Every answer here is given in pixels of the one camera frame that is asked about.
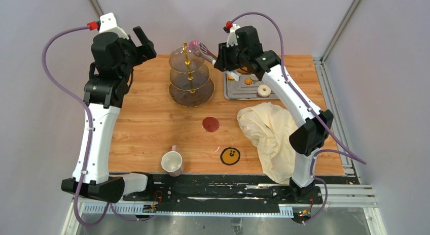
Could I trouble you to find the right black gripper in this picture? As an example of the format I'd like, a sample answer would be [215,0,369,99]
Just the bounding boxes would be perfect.
[214,41,248,73]

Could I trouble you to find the metal tongs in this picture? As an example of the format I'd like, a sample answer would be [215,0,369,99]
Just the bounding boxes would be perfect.
[198,42,241,82]

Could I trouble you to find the purple pink eclair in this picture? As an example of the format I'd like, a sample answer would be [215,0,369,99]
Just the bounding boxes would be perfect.
[189,40,201,57]

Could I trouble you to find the metal baking tray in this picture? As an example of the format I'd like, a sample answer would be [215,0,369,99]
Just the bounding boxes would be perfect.
[223,73,279,100]

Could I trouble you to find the three-tier glass cake stand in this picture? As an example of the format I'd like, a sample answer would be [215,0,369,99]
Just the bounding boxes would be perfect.
[169,42,214,108]

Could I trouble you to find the white ring donut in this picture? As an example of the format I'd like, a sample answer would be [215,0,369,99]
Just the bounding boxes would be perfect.
[257,84,272,97]

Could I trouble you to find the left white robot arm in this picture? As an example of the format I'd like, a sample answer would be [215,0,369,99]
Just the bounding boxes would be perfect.
[61,26,157,203]

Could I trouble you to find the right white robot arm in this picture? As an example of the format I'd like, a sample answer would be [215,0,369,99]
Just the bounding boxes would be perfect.
[214,24,334,203]

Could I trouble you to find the brown croissant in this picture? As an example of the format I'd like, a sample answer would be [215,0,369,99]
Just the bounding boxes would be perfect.
[237,69,249,74]

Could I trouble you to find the small orange cookie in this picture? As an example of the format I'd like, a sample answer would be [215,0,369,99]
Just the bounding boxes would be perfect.
[244,78,253,85]

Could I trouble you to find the red round coaster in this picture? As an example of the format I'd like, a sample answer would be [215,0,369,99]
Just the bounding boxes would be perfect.
[202,117,220,132]

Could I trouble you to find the cream cloth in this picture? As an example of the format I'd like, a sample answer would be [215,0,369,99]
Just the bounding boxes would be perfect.
[237,103,298,185]

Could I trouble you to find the yellow smiley coaster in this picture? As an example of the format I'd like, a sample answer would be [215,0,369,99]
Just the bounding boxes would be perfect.
[220,147,241,165]

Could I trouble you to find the pink mug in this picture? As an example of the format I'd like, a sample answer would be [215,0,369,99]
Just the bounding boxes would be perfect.
[161,145,185,177]

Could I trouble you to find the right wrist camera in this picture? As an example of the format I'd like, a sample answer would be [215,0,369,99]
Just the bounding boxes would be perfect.
[226,21,240,47]

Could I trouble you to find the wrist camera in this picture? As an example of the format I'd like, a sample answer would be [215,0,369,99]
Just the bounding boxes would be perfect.
[98,12,129,40]
[226,21,240,47]

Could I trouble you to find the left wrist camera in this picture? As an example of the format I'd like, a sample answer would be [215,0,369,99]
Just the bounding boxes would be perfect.
[98,12,129,40]

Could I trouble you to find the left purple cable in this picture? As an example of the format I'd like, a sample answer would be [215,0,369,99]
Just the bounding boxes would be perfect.
[42,21,155,227]

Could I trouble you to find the purple cable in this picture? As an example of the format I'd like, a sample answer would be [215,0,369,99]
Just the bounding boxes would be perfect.
[224,12,368,225]
[42,21,155,227]

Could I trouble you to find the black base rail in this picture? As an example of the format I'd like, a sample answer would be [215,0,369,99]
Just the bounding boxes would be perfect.
[123,174,324,214]

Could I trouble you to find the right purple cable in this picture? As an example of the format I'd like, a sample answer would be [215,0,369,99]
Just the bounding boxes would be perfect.
[224,12,368,225]

